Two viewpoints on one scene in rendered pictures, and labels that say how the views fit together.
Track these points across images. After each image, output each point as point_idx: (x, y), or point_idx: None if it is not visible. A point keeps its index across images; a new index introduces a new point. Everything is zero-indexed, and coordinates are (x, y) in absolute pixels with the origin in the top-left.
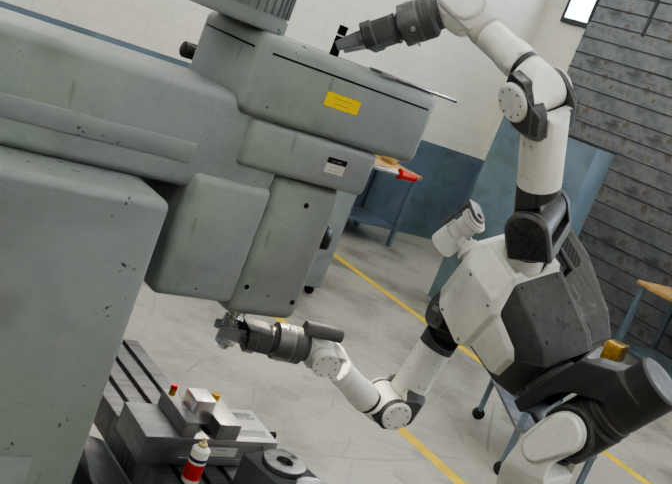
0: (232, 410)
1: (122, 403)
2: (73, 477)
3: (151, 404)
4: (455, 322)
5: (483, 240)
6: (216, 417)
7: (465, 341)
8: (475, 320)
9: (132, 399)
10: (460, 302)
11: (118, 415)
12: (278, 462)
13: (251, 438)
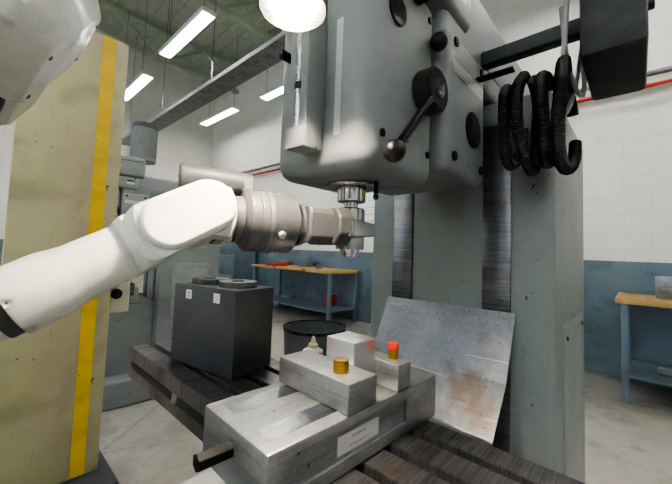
0: (308, 430)
1: (491, 459)
2: (371, 321)
3: (412, 382)
4: (44, 75)
5: None
6: (318, 353)
7: (30, 98)
8: (58, 73)
9: (500, 480)
10: (67, 52)
11: (459, 433)
12: (244, 280)
13: (256, 392)
